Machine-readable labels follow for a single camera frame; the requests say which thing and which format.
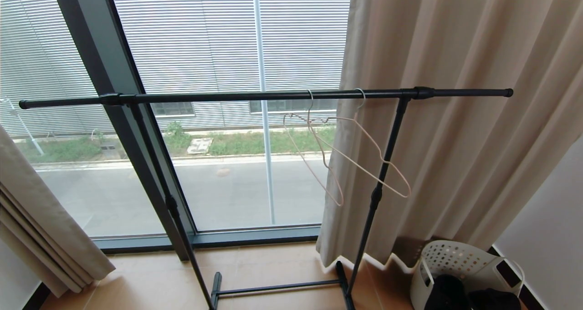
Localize pink clothes hanger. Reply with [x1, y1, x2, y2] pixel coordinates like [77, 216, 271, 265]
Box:
[283, 90, 344, 207]
[314, 88, 411, 198]

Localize black shorts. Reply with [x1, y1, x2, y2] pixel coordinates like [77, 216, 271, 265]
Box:
[424, 274, 470, 310]

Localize black clothes rack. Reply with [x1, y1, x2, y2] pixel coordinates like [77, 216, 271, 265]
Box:
[18, 87, 514, 310]

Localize white laundry basket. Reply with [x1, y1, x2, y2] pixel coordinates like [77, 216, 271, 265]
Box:
[409, 240, 526, 310]

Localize window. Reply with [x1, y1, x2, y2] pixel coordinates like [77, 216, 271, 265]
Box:
[0, 0, 354, 254]

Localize beige curtain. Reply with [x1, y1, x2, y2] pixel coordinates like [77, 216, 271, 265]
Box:
[316, 0, 583, 275]
[0, 126, 116, 298]

